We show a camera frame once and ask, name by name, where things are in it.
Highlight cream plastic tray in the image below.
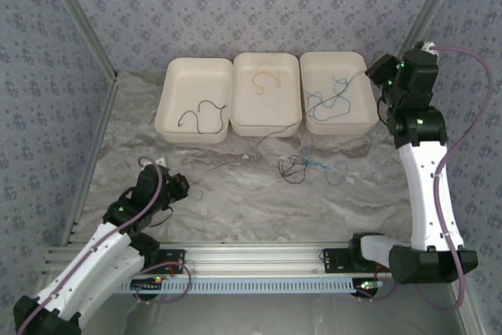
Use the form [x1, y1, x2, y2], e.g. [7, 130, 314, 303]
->
[228, 51, 304, 138]
[155, 56, 235, 144]
[299, 50, 380, 136]

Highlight orange thin cable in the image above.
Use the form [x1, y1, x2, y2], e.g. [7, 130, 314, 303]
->
[251, 71, 282, 96]

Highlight aluminium frame post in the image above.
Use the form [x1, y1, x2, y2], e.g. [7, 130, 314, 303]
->
[403, 0, 470, 57]
[38, 0, 120, 83]

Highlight small black circuit board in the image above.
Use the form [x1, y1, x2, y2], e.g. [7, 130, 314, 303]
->
[130, 276, 165, 293]
[354, 279, 384, 297]

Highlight light blue thin cable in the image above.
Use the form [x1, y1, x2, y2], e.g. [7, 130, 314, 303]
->
[304, 75, 351, 111]

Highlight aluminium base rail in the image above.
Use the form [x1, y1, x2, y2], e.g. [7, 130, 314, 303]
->
[42, 242, 471, 276]

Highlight slotted cable duct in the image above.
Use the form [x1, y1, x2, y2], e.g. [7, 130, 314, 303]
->
[113, 278, 356, 296]

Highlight black thin cable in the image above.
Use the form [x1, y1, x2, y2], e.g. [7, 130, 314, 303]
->
[195, 70, 369, 203]
[176, 100, 228, 136]
[277, 155, 310, 186]

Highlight aluminium frame leg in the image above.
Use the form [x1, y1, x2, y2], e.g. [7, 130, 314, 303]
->
[454, 283, 486, 335]

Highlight aluminium table side rail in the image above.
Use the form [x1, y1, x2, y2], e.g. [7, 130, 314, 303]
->
[60, 74, 120, 248]

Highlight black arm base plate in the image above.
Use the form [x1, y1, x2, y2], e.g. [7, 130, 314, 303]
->
[321, 247, 393, 274]
[155, 248, 187, 275]

